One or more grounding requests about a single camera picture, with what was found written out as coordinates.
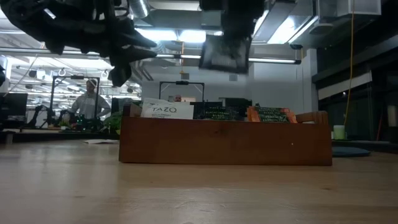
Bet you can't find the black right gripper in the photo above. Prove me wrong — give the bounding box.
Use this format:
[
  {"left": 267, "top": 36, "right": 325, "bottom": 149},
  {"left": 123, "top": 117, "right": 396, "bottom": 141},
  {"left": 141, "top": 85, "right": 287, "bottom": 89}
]
[{"left": 198, "top": 0, "right": 267, "bottom": 40}]

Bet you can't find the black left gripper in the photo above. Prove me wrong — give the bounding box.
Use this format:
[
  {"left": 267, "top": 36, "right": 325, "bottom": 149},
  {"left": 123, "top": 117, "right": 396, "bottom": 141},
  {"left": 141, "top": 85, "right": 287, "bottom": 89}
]
[{"left": 78, "top": 18, "right": 158, "bottom": 88}]

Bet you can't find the black blackcurrant tea packet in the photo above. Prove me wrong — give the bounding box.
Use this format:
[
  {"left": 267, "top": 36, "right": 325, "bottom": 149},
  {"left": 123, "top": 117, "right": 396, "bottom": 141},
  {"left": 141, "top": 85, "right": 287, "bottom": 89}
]
[
  {"left": 198, "top": 34, "right": 252, "bottom": 75},
  {"left": 198, "top": 106, "right": 246, "bottom": 121}
]

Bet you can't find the orange black-label tea packet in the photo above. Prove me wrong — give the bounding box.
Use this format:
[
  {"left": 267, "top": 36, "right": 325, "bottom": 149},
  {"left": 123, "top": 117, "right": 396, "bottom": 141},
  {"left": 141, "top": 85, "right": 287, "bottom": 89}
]
[
  {"left": 248, "top": 106, "right": 292, "bottom": 112},
  {"left": 247, "top": 110, "right": 295, "bottom": 118},
  {"left": 248, "top": 116, "right": 298, "bottom": 124}
]

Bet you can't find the wooden three-compartment tray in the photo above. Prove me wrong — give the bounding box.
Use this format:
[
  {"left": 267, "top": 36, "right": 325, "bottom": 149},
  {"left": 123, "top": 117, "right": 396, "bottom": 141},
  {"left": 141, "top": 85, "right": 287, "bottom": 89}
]
[{"left": 118, "top": 103, "right": 333, "bottom": 166}]

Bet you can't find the long ceiling light strip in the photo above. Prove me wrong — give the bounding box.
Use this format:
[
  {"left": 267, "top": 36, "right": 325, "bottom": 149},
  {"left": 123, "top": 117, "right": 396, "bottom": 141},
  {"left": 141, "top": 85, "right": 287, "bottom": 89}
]
[{"left": 0, "top": 46, "right": 302, "bottom": 65}]

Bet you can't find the black computer monitor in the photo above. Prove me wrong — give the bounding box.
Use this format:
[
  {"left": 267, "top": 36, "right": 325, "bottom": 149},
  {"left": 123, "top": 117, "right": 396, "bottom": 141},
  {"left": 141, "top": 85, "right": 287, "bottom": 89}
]
[
  {"left": 111, "top": 97, "right": 134, "bottom": 113},
  {"left": 219, "top": 97, "right": 253, "bottom": 110},
  {"left": 0, "top": 92, "right": 29, "bottom": 121}
]

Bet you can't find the small green potted plant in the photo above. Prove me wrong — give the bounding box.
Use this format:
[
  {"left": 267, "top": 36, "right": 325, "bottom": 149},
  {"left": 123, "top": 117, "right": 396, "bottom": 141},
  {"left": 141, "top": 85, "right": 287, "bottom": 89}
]
[{"left": 104, "top": 111, "right": 123, "bottom": 136}]

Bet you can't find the dark background table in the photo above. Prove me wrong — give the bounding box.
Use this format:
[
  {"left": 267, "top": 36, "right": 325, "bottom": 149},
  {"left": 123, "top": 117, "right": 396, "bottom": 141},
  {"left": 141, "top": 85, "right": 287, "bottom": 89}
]
[{"left": 0, "top": 127, "right": 109, "bottom": 144}]

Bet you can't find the pale green cup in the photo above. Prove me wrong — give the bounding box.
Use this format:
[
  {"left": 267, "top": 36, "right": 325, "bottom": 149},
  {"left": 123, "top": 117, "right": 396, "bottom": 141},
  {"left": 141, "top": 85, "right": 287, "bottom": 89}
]
[{"left": 333, "top": 124, "right": 346, "bottom": 141}]

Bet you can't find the dark blue round mat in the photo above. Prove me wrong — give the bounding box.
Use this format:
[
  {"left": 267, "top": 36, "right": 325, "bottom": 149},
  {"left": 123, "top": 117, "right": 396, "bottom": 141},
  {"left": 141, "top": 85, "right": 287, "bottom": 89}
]
[{"left": 331, "top": 146, "right": 371, "bottom": 158}]

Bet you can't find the silver ventilation duct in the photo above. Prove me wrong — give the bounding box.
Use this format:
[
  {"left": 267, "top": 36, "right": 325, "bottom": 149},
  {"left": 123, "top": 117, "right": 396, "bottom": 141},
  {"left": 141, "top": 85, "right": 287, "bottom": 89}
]
[{"left": 124, "top": 60, "right": 153, "bottom": 83}]

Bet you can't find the tall black rig frame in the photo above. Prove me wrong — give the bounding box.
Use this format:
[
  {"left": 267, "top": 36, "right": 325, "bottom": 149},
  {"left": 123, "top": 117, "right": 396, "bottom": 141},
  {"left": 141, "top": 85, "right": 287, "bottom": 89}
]
[{"left": 48, "top": 75, "right": 101, "bottom": 125}]

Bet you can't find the low black rig frame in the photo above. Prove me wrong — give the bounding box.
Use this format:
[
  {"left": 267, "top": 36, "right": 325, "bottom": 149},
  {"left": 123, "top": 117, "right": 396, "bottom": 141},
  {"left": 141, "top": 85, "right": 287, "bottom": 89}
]
[{"left": 159, "top": 80, "right": 205, "bottom": 102}]

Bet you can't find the yellow hanging cable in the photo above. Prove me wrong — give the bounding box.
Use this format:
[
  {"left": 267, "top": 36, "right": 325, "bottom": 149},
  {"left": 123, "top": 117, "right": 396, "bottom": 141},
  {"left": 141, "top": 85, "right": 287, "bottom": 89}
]
[{"left": 343, "top": 0, "right": 356, "bottom": 126}]

